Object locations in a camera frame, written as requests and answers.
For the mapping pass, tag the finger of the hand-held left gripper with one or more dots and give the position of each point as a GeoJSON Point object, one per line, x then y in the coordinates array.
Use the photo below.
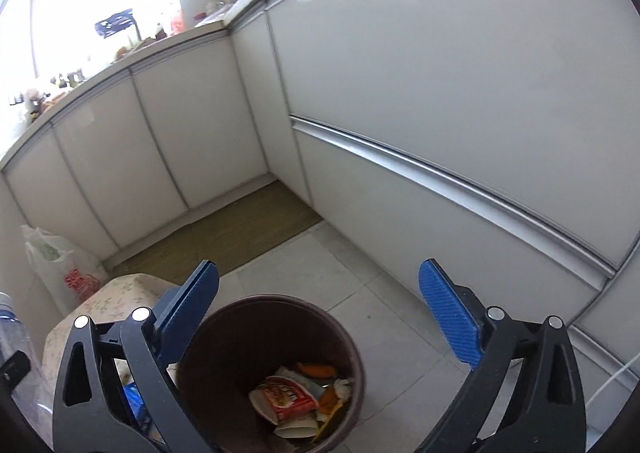
{"type": "Point", "coordinates": [15, 368]}

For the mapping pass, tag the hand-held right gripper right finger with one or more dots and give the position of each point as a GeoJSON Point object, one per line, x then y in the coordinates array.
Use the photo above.
{"type": "Point", "coordinates": [450, 313]}

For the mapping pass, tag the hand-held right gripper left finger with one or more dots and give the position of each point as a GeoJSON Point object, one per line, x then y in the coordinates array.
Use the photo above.
{"type": "Point", "coordinates": [187, 313]}

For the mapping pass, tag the clear plastic bottle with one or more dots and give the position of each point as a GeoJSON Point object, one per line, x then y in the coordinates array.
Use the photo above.
{"type": "Point", "coordinates": [12, 328]}

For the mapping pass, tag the brown round trash bin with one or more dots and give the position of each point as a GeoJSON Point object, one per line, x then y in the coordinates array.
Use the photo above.
{"type": "Point", "coordinates": [235, 343]}

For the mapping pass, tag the white tissue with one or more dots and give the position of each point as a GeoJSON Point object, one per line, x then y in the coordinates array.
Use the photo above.
{"type": "Point", "coordinates": [342, 387]}

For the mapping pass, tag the orange peel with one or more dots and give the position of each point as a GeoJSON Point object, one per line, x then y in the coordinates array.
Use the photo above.
{"type": "Point", "coordinates": [317, 369]}

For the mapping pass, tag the yellow food scrap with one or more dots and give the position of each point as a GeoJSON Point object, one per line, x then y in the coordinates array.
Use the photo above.
{"type": "Point", "coordinates": [328, 400]}

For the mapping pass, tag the white leaf-print paper cup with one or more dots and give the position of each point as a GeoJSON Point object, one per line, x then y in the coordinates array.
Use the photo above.
{"type": "Point", "coordinates": [297, 432]}

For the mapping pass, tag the floral tablecloth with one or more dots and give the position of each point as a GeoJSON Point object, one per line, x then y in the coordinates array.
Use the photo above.
{"type": "Point", "coordinates": [125, 290]}

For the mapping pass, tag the brown floor mat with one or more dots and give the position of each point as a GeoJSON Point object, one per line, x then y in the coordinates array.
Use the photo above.
{"type": "Point", "coordinates": [240, 228]}

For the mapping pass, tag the white plastic bag red print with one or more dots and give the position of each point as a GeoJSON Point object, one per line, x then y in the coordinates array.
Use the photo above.
{"type": "Point", "coordinates": [70, 278]}

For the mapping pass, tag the blue packet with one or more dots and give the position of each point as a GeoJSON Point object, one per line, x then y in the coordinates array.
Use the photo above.
{"type": "Point", "coordinates": [136, 408]}

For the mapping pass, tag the white window-side kitchen cabinet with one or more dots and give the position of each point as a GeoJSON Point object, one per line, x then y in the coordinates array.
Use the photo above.
{"type": "Point", "coordinates": [190, 133]}

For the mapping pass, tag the white kitchen cabinet with drawers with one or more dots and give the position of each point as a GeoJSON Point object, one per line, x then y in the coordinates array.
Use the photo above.
{"type": "Point", "coordinates": [425, 58]}

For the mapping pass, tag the white countertop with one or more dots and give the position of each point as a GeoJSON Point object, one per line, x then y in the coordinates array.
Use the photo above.
{"type": "Point", "coordinates": [165, 40]}

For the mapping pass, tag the dark blue rack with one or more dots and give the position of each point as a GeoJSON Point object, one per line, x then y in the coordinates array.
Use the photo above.
{"type": "Point", "coordinates": [115, 23]}

